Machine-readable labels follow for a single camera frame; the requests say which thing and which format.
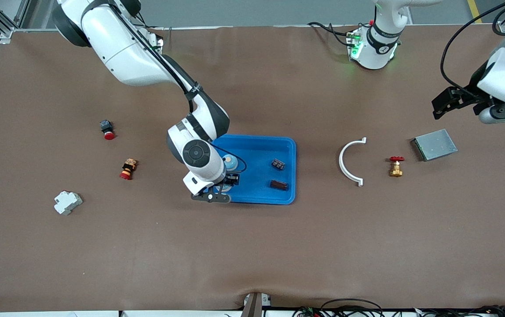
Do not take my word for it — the blue plastic tray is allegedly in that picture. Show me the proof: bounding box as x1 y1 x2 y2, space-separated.
204 134 297 205

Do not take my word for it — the grey metal power supply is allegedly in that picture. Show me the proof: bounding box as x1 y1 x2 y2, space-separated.
410 129 458 162

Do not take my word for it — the brown table cover mat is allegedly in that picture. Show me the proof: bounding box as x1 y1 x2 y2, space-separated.
0 24 505 313

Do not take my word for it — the red emergency stop button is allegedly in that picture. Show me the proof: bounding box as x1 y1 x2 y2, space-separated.
99 119 117 140

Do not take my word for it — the white curved plastic clamp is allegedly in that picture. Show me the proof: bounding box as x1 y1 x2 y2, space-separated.
338 137 367 188

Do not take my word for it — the green lit base connector box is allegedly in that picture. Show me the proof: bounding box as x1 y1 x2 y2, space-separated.
346 29 363 60

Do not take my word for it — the white circuit breaker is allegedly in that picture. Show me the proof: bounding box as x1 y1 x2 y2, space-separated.
54 190 84 216

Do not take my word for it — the white table edge strip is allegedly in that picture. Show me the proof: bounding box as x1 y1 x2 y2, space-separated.
0 310 240 317

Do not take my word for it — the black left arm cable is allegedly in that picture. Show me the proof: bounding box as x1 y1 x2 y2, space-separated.
440 0 505 92

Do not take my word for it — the red black push button switch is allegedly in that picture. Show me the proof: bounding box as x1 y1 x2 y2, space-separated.
120 158 139 181

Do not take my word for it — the brass valve red handle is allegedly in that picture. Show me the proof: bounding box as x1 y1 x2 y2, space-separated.
388 156 405 177

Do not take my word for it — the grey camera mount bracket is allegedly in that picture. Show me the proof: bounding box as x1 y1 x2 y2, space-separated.
240 292 273 317

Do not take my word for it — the black base power cable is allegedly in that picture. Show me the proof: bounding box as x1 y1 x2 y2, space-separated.
307 21 354 47

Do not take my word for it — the black cable bundle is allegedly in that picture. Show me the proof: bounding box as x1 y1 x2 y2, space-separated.
292 299 505 317

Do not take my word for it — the aluminium frame profile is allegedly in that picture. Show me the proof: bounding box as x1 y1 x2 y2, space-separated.
0 0 31 44

